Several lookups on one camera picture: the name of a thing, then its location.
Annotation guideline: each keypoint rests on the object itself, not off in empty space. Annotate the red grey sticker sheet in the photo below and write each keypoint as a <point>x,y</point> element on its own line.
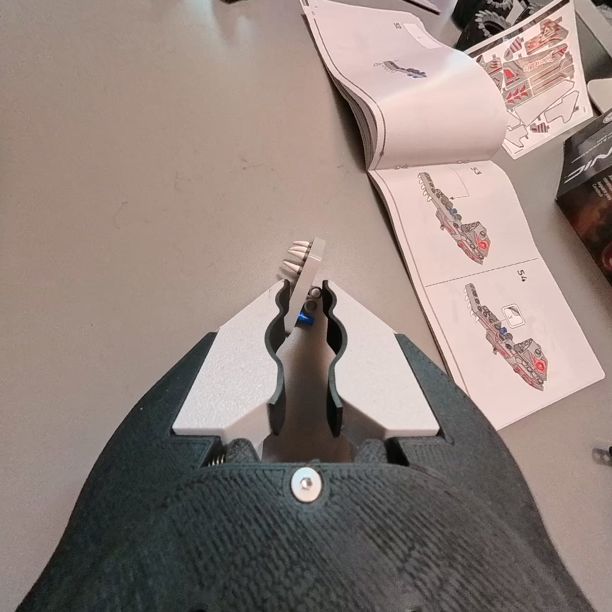
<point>540,71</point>

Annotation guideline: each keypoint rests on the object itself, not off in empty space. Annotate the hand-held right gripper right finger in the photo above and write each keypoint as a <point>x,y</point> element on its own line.
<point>382,382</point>

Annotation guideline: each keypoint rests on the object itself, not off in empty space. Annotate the white rounded object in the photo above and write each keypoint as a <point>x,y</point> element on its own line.
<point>601,94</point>

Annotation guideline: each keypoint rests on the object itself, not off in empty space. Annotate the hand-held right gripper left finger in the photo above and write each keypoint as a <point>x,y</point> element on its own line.
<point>215,382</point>

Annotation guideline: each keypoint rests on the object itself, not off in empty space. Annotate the small dark toy pin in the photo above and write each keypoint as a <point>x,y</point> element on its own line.
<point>602,454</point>

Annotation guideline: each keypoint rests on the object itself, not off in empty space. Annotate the instruction booklet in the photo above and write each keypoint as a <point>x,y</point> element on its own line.
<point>478,267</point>

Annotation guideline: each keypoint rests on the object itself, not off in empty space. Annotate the black cardboard box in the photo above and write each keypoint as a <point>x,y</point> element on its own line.
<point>588,191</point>

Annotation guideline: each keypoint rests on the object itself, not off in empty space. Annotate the grey toothed toy jaw piece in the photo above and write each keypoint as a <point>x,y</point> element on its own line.
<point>308,272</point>

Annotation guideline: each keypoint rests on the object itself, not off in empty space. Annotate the grey toy panel piece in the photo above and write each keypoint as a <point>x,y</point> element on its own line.
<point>423,5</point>

